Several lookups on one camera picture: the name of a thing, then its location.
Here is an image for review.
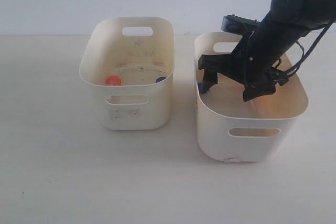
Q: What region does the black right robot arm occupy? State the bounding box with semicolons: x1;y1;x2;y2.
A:
197;0;335;101

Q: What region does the orange-capped tube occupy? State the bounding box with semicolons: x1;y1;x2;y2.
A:
105;76;121;86

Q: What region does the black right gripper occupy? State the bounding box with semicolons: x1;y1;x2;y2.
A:
198;19;308;101

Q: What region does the cream plastic bin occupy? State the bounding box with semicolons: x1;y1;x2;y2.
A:
79;17;175;131
193;31;309;164

